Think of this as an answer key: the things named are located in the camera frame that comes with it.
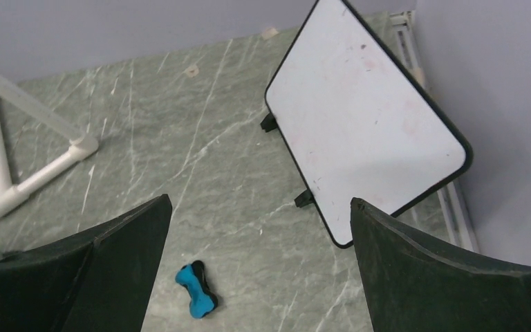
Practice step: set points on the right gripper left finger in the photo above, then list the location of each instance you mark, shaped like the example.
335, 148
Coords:
99, 279

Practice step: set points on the black framed whiteboard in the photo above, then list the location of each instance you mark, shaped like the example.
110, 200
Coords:
355, 119

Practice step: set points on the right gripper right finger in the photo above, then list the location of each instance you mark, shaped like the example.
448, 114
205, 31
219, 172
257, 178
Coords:
413, 281

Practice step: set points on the right aluminium extrusion rail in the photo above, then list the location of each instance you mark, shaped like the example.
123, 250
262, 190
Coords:
442, 214

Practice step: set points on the white PVC pipe frame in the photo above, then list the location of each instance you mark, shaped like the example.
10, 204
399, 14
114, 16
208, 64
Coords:
36, 145

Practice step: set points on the blue whiteboard eraser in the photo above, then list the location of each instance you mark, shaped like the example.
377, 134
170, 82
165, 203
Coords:
193, 278

